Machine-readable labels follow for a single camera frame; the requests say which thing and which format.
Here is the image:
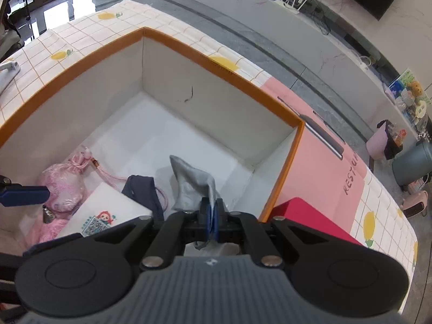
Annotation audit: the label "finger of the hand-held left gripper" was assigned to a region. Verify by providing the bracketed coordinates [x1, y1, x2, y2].
[0, 253, 26, 308]
[0, 175, 51, 207]

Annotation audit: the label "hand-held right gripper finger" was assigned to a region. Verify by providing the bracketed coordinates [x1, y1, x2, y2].
[23, 197, 214, 271]
[212, 197, 367, 269]

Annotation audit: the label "grey cloth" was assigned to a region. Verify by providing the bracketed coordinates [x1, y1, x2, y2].
[169, 155, 218, 252]

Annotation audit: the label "pink satin drawstring pouch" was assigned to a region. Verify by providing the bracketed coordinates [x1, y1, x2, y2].
[32, 146, 169, 244]

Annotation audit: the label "navy cloth item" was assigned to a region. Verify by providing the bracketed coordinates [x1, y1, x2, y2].
[121, 174, 165, 221]

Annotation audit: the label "white printed cloth bag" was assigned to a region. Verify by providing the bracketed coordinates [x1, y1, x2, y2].
[59, 182, 154, 240]

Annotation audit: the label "white storage bin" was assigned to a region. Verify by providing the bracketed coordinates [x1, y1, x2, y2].
[0, 26, 306, 254]

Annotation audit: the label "clear box with red lid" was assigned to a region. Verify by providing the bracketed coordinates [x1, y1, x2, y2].
[268, 197, 365, 247]

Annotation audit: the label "white object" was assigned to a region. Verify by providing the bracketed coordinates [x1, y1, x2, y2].
[0, 61, 21, 85]

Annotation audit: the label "dark chair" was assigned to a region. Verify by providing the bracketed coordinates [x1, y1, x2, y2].
[0, 0, 25, 58]

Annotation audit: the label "pink trash bin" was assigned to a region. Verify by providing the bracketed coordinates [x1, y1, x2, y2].
[366, 119, 404, 161]

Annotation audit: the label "pink space heater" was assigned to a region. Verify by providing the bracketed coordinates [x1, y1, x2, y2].
[401, 189, 429, 218]

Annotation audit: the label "grey round bin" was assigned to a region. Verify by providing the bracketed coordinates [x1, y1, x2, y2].
[391, 140, 432, 187]

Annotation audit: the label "grey marble television console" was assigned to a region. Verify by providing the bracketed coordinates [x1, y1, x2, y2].
[135, 0, 432, 142]

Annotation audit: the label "stuffed toys on shelf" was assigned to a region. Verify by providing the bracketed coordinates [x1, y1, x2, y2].
[388, 68, 432, 109]

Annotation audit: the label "brown teddy bear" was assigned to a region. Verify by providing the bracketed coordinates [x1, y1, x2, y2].
[407, 80, 425, 103]

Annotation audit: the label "black cables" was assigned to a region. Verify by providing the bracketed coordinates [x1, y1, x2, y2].
[310, 7, 331, 36]

